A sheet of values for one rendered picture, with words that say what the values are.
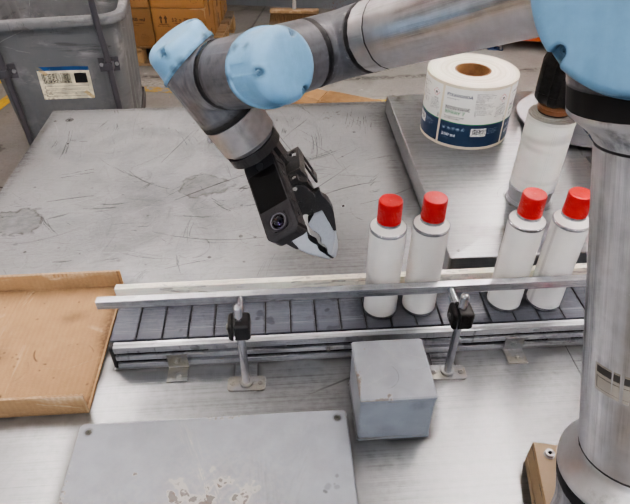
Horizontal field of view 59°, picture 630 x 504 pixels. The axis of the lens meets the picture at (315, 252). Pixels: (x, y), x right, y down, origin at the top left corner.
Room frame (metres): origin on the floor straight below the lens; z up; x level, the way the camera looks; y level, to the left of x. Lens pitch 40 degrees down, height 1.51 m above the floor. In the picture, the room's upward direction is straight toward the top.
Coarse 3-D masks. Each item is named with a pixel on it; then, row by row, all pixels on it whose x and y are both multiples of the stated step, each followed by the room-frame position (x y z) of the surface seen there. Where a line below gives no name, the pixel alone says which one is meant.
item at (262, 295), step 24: (288, 288) 0.58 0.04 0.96; (312, 288) 0.58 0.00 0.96; (336, 288) 0.58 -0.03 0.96; (360, 288) 0.58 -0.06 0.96; (384, 288) 0.58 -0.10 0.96; (408, 288) 0.58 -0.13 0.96; (432, 288) 0.58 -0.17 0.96; (456, 288) 0.58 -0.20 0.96; (480, 288) 0.58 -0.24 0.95; (504, 288) 0.59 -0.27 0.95; (528, 288) 0.59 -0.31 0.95
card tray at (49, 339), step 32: (0, 288) 0.70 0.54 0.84; (32, 288) 0.71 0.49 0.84; (64, 288) 0.71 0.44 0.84; (96, 288) 0.71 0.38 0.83; (0, 320) 0.63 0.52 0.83; (32, 320) 0.63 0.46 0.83; (64, 320) 0.63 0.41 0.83; (96, 320) 0.63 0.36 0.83; (0, 352) 0.57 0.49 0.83; (32, 352) 0.57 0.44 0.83; (64, 352) 0.57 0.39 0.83; (96, 352) 0.57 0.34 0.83; (0, 384) 0.51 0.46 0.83; (32, 384) 0.51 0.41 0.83; (64, 384) 0.51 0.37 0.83; (96, 384) 0.51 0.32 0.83; (0, 416) 0.45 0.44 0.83
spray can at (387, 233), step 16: (384, 208) 0.61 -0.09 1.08; (400, 208) 0.61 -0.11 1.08; (384, 224) 0.60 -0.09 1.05; (400, 224) 0.61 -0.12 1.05; (384, 240) 0.59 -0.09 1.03; (400, 240) 0.60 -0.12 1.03; (368, 256) 0.61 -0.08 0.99; (384, 256) 0.59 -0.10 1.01; (400, 256) 0.60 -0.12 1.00; (368, 272) 0.61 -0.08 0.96; (384, 272) 0.59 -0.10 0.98; (400, 272) 0.61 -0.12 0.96; (368, 304) 0.60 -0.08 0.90; (384, 304) 0.59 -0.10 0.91
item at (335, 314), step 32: (576, 288) 0.66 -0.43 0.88; (128, 320) 0.59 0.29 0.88; (160, 320) 0.59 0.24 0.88; (192, 320) 0.59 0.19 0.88; (224, 320) 0.59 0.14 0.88; (256, 320) 0.59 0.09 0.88; (288, 320) 0.59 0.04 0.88; (320, 320) 0.59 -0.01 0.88; (352, 320) 0.59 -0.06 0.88; (384, 320) 0.59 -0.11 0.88; (416, 320) 0.59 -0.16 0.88; (448, 320) 0.59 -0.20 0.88; (480, 320) 0.59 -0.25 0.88; (512, 320) 0.59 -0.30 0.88; (544, 320) 0.59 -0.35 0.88
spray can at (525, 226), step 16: (528, 192) 0.64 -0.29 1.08; (544, 192) 0.64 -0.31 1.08; (528, 208) 0.62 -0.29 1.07; (512, 224) 0.62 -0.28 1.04; (528, 224) 0.62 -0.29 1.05; (544, 224) 0.62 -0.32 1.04; (512, 240) 0.62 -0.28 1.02; (528, 240) 0.61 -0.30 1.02; (512, 256) 0.61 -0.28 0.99; (528, 256) 0.61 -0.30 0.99; (496, 272) 0.63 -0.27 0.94; (512, 272) 0.61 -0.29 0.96; (528, 272) 0.61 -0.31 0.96; (496, 304) 0.62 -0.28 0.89; (512, 304) 0.61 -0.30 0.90
